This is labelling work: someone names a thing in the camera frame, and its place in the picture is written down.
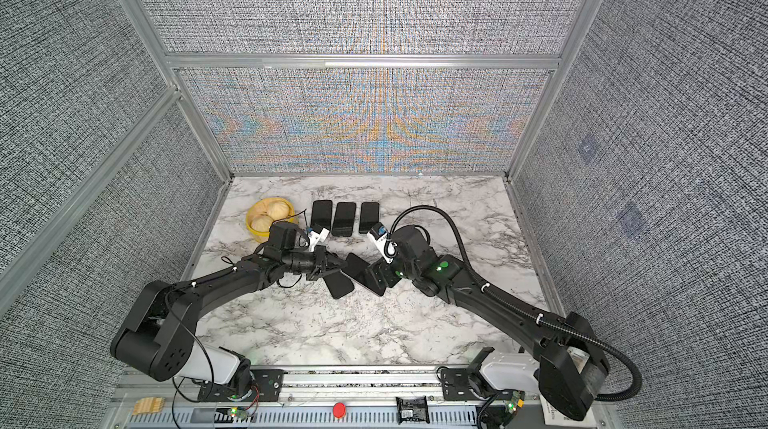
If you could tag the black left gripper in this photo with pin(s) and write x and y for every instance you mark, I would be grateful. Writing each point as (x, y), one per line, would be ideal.
(322, 259)

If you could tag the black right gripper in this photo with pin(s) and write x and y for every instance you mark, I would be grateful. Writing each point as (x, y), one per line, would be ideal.
(380, 271)

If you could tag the black phone case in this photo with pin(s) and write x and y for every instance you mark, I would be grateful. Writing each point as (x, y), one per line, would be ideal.
(344, 218)
(338, 285)
(321, 215)

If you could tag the black phone front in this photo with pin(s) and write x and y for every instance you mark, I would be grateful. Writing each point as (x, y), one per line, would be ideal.
(365, 274)

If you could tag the light blue phone case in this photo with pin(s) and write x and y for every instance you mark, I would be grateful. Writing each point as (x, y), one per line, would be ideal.
(369, 216)

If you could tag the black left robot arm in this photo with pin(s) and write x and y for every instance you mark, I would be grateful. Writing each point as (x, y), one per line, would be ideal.
(158, 336)

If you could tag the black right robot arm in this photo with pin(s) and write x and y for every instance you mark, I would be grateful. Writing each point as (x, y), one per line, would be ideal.
(571, 367)

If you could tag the right steamed bun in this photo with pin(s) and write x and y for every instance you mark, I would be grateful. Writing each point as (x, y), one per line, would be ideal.
(278, 210)

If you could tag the steamed bun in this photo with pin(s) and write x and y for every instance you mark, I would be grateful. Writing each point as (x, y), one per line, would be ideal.
(278, 210)
(261, 224)

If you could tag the left steamed bun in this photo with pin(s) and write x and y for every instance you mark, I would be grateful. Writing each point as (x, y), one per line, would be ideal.
(261, 224)

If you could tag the yellow bamboo steamer basket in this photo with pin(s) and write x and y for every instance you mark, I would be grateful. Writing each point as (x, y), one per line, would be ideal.
(259, 209)

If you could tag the red emergency button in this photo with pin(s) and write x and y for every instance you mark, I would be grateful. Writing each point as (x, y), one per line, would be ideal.
(339, 410)

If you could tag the small black electronics box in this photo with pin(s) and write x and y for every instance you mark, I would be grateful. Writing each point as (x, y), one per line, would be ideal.
(412, 410)

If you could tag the wooden clips stack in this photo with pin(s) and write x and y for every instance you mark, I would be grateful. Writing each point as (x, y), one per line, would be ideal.
(148, 405)

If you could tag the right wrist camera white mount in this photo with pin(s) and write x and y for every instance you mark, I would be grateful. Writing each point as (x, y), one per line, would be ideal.
(381, 238)

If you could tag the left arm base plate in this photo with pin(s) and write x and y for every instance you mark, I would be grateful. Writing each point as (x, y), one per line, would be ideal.
(262, 384)

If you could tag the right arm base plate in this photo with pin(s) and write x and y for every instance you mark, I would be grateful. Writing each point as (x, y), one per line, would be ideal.
(462, 385)

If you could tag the aluminium front rail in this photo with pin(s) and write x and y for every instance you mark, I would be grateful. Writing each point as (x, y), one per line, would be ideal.
(306, 400)

